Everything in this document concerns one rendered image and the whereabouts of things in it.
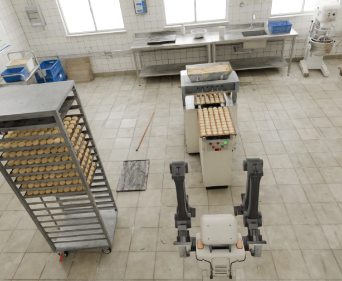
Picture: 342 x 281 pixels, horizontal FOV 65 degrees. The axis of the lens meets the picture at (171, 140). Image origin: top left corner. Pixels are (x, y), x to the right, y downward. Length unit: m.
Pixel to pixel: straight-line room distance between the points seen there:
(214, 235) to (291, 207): 2.06
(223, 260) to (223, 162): 1.75
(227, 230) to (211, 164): 1.74
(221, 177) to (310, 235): 1.13
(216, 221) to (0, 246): 2.89
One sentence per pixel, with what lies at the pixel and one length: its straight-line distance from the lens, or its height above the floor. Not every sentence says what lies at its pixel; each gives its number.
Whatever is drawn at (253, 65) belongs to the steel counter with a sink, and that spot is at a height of 0.23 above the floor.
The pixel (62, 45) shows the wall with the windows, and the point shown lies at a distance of 7.31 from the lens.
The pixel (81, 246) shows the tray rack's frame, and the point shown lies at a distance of 3.24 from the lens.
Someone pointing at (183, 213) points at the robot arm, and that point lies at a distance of 1.71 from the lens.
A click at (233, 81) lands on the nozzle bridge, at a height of 1.18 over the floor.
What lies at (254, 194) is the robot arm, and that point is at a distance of 1.65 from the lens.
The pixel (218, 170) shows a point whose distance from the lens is 3.36.
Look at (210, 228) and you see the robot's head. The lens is 1.61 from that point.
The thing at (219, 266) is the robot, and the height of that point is 1.14.
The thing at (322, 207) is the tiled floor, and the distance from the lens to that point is 3.69.
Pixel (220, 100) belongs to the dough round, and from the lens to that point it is 3.61.
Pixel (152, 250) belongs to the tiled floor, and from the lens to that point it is 3.17.
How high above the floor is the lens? 2.69
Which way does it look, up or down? 37 degrees down
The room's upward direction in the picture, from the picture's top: 7 degrees counter-clockwise
